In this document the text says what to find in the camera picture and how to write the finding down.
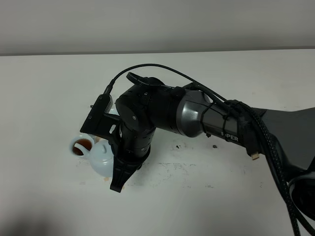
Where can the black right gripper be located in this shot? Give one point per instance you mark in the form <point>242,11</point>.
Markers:
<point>147,105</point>

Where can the light blue porcelain teapot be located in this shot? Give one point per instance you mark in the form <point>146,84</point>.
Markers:
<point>101,159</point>

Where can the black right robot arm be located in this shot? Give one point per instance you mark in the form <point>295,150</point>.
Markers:
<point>286,139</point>

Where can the near light blue teacup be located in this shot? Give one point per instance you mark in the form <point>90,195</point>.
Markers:
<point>81,145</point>

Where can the light blue teacup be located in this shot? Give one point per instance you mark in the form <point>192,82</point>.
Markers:
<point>113,111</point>
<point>81,145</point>

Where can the far light blue teacup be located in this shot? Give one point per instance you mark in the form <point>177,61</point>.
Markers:
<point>113,111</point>

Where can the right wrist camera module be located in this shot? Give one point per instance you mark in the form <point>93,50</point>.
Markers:
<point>100,122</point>

